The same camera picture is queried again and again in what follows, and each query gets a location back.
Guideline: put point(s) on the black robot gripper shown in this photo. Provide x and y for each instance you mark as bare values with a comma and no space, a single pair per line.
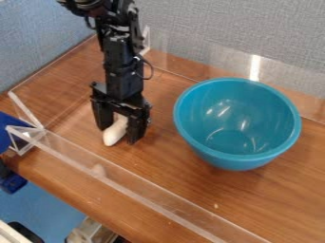
118,95

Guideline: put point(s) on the white brown-capped toy mushroom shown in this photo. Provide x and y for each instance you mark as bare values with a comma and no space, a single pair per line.
115,132

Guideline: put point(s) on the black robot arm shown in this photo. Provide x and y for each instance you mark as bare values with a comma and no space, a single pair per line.
114,19

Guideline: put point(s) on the blue plastic bowl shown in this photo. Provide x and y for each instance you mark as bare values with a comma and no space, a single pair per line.
237,122

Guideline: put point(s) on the blue clamp at table edge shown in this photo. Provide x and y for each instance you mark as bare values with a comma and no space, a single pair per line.
11,181

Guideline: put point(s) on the black white object bottom-left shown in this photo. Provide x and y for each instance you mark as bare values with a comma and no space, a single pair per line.
16,233

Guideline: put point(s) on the clear acrylic barrier wall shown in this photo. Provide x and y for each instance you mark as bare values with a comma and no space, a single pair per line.
152,190

